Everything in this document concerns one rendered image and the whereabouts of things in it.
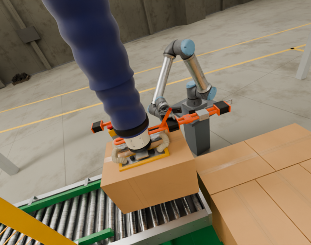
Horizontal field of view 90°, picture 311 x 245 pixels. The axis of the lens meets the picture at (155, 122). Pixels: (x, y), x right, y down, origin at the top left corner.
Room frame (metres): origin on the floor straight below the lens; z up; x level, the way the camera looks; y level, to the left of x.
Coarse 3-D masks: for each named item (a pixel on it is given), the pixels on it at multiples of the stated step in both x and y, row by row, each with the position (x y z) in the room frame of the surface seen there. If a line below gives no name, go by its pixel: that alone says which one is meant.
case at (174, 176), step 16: (176, 144) 0.75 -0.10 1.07; (160, 160) 0.65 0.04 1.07; (176, 160) 0.62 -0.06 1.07; (192, 160) 0.59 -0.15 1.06; (112, 176) 0.64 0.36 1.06; (128, 176) 0.61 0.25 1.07; (144, 176) 0.59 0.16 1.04; (160, 176) 0.59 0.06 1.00; (176, 176) 0.59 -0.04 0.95; (192, 176) 0.59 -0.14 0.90; (112, 192) 0.60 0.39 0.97; (128, 192) 0.60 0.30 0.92; (144, 192) 0.60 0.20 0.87; (160, 192) 0.60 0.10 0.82; (176, 192) 0.60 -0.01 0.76; (192, 192) 0.60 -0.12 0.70; (128, 208) 0.60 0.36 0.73
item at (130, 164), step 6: (150, 150) 0.72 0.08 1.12; (156, 150) 0.73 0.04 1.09; (132, 156) 0.72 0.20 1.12; (150, 156) 0.69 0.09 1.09; (156, 156) 0.68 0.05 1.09; (162, 156) 0.67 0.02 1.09; (126, 162) 0.70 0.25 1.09; (132, 162) 0.69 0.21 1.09; (138, 162) 0.68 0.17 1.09; (144, 162) 0.67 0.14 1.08; (120, 168) 0.67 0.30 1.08; (126, 168) 0.66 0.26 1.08
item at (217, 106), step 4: (216, 104) 0.85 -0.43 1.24; (220, 104) 0.84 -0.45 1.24; (224, 104) 0.82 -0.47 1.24; (228, 104) 0.81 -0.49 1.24; (216, 108) 0.81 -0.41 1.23; (220, 108) 0.79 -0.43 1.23; (224, 108) 0.80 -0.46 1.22; (228, 108) 0.80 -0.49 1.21; (220, 112) 0.80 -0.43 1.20; (224, 112) 0.79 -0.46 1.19
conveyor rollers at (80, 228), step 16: (96, 192) 0.95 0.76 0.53; (48, 208) 0.91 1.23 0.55; (64, 208) 0.86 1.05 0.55; (112, 208) 0.74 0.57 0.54; (144, 208) 0.67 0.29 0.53; (160, 208) 0.63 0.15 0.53; (176, 208) 0.59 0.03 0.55; (0, 224) 0.89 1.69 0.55; (64, 224) 0.72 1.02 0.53; (80, 224) 0.68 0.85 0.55; (112, 224) 0.61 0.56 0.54; (144, 224) 0.54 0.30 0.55; (0, 240) 0.73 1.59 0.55; (32, 240) 0.67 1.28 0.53; (112, 240) 0.50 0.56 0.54
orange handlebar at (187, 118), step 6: (210, 108) 0.84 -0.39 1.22; (192, 114) 0.84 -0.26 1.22; (210, 114) 0.80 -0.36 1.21; (180, 120) 0.83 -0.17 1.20; (186, 120) 0.79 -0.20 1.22; (192, 120) 0.79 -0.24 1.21; (156, 126) 0.83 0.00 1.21; (150, 132) 0.79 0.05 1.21; (156, 132) 0.79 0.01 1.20; (120, 138) 0.82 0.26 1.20
